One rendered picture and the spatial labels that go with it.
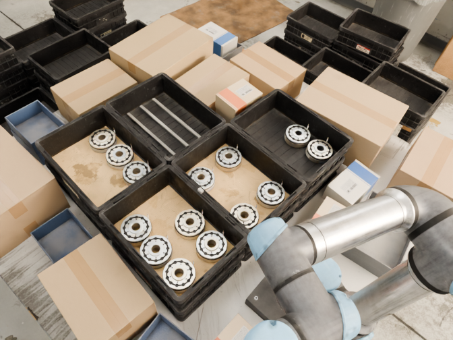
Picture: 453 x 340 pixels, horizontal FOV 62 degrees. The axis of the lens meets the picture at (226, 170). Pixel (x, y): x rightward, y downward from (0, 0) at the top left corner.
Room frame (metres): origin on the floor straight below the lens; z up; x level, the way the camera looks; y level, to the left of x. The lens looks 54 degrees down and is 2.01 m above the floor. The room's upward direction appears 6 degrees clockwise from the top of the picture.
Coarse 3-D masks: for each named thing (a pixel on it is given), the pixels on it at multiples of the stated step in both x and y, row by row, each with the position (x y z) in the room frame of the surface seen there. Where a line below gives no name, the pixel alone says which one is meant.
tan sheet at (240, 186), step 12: (192, 168) 0.86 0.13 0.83; (216, 168) 0.87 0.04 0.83; (240, 168) 0.88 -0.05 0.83; (252, 168) 0.89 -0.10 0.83; (216, 180) 0.81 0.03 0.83; (228, 180) 0.82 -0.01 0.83; (240, 180) 0.83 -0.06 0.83; (252, 180) 0.83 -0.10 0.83; (264, 180) 0.84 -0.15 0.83; (216, 192) 0.76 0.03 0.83; (228, 192) 0.77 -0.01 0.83; (240, 192) 0.77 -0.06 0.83; (252, 192) 0.78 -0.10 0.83; (228, 204) 0.71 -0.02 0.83; (252, 204) 0.72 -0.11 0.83; (264, 216) 0.68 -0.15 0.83
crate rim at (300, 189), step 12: (216, 132) 0.97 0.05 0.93; (240, 132) 0.98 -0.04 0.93; (252, 144) 0.93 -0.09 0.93; (180, 156) 0.84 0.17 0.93; (180, 168) 0.78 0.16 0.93; (288, 168) 0.83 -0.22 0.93; (192, 180) 0.74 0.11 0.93; (300, 180) 0.78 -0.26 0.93; (204, 192) 0.69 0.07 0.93; (300, 192) 0.74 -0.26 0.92; (216, 204) 0.65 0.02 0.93; (288, 204) 0.69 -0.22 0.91; (228, 216) 0.61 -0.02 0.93
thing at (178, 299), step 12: (168, 168) 0.78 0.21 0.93; (144, 180) 0.72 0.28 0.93; (132, 192) 0.66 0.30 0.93; (240, 228) 0.57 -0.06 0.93; (120, 240) 0.49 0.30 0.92; (132, 252) 0.45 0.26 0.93; (228, 252) 0.48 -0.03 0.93; (144, 264) 0.42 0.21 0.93; (216, 264) 0.44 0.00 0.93; (156, 276) 0.39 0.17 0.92; (204, 276) 0.40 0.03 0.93; (168, 288) 0.36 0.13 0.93; (192, 288) 0.36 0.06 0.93; (180, 300) 0.33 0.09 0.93
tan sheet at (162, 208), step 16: (160, 192) 0.74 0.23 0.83; (176, 192) 0.74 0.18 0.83; (144, 208) 0.66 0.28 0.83; (160, 208) 0.67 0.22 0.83; (176, 208) 0.68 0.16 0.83; (192, 208) 0.68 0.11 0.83; (160, 224) 0.61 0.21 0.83; (192, 224) 0.62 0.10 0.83; (208, 224) 0.63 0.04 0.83; (176, 240) 0.55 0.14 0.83; (192, 240) 0.56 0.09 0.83; (176, 256) 0.50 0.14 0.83; (192, 256) 0.50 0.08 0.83; (160, 272) 0.44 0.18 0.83
